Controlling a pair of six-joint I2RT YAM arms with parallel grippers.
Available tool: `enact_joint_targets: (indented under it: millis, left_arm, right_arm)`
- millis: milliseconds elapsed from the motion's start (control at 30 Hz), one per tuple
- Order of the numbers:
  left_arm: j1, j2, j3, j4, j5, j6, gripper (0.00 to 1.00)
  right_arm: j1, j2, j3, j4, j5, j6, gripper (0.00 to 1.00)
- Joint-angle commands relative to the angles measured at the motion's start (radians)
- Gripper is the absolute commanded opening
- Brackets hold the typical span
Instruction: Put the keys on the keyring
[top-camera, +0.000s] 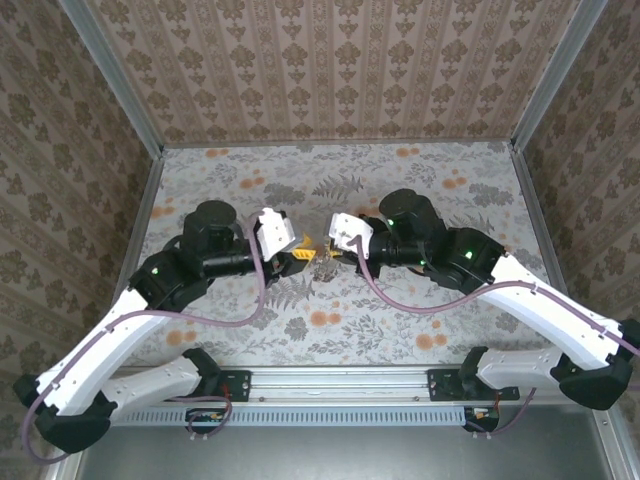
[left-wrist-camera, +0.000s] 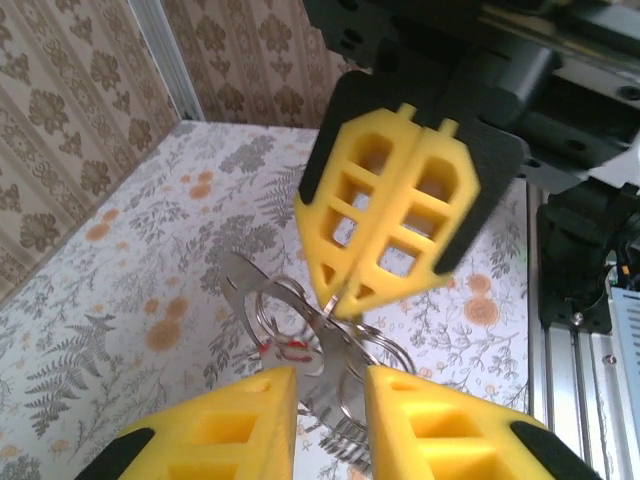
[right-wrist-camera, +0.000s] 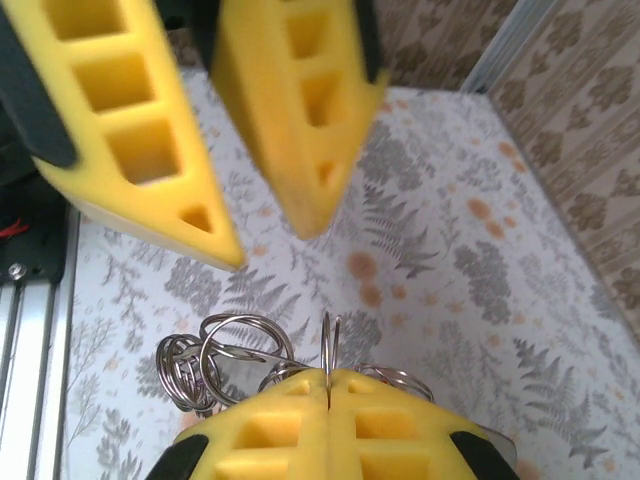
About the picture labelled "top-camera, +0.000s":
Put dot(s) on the small clear object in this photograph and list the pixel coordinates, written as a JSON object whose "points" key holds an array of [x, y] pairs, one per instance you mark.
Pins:
{"points": [[327, 272]]}

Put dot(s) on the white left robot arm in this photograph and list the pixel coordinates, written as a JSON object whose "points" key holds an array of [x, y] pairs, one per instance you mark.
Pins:
{"points": [[90, 360]]}

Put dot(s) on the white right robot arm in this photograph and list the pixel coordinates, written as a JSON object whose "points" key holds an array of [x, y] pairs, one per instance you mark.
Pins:
{"points": [[550, 310]]}

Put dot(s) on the white floral tablecloth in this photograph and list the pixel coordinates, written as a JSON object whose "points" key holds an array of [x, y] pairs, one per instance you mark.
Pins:
{"points": [[350, 325]]}

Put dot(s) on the black connector box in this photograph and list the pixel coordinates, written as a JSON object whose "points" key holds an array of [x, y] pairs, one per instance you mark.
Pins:
{"points": [[481, 417], [207, 419]]}

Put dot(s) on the grey metal base panel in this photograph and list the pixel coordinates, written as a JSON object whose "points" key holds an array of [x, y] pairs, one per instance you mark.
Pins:
{"points": [[340, 455]]}

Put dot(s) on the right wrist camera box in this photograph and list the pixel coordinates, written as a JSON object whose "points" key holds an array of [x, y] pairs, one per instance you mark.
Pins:
{"points": [[352, 232]]}

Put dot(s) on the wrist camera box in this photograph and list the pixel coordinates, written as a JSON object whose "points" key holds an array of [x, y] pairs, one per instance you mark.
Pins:
{"points": [[352, 232], [275, 232]]}

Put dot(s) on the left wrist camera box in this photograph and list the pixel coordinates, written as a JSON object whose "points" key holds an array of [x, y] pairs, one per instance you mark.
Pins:
{"points": [[275, 232]]}

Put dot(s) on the aluminium side frame rail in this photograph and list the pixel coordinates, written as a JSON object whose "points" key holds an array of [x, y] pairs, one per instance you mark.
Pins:
{"points": [[140, 230], [537, 215]]}

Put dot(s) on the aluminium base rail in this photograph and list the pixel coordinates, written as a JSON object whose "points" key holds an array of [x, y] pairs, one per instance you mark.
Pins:
{"points": [[340, 385]]}

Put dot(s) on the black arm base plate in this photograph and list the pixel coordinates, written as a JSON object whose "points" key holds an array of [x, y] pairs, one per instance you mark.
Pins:
{"points": [[445, 386], [237, 386]]}

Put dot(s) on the aluminium frame post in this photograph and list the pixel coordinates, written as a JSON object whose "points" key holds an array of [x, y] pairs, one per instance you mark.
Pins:
{"points": [[550, 70], [115, 75]]}

